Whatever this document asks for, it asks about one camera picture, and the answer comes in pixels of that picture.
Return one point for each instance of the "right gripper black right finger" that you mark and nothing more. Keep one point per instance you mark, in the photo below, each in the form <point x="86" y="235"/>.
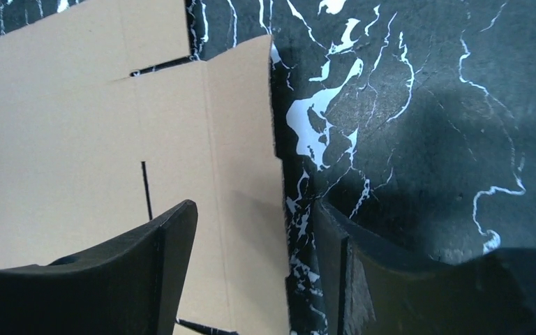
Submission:
<point x="372" y="286"/>

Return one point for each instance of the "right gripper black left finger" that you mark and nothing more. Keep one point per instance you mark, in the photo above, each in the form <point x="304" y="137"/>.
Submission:
<point x="130" y="284"/>

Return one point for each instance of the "brown cardboard box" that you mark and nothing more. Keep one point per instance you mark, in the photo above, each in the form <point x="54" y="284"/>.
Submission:
<point x="94" y="139"/>

